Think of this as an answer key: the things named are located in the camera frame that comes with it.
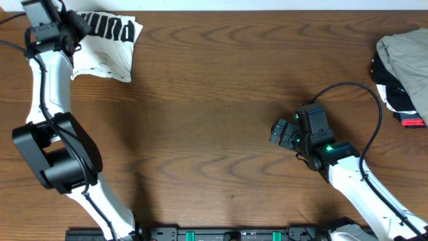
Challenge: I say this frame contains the white t-shirt black print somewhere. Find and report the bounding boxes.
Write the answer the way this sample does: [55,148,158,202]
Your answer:
[72,11,143,82]

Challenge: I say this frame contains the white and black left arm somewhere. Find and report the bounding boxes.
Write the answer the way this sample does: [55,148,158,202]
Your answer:
[12,1,143,240]

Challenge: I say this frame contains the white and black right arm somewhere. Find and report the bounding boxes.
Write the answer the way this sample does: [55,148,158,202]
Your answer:
[270,119,427,240]

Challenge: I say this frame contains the black red folded garment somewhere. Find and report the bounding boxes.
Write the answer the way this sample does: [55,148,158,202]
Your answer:
[370,54,427,129]

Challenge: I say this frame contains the grey folded garment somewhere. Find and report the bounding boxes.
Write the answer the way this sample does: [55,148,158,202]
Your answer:
[377,28,427,122]

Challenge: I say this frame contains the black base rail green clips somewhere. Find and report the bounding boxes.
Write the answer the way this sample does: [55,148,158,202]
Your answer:
[65,217,379,241]

